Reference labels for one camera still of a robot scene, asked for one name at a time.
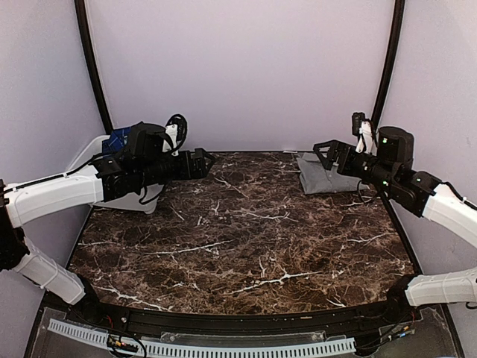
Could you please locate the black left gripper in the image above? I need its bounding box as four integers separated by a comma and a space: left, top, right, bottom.
137, 147, 215, 188

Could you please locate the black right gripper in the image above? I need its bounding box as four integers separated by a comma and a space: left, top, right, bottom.
314, 139, 398, 192

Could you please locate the grey long sleeve shirt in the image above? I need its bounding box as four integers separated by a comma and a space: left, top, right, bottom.
296, 152, 370, 195

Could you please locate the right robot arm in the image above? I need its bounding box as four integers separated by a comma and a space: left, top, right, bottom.
313, 126, 476, 324

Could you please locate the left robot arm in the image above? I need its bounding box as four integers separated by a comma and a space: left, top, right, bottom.
1, 115, 215, 325

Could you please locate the white plastic bin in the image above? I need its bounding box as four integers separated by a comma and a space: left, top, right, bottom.
66, 135, 164, 215

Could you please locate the blue plaid shirt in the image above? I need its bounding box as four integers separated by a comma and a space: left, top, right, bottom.
101, 127, 131, 154

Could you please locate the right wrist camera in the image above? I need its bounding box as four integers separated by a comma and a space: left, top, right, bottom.
352, 112, 377, 154

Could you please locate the right black frame post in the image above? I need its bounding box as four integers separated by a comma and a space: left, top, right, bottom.
371, 0, 405, 128

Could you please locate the black frame post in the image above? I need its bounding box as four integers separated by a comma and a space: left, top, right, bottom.
74, 0, 113, 134
371, 0, 405, 128

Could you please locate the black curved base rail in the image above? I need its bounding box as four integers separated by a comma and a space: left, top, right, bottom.
37, 289, 446, 340

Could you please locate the white slotted cable duct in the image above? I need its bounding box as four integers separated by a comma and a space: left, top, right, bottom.
48, 318, 356, 357

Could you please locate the left black frame post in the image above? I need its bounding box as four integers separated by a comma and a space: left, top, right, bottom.
74, 0, 113, 134

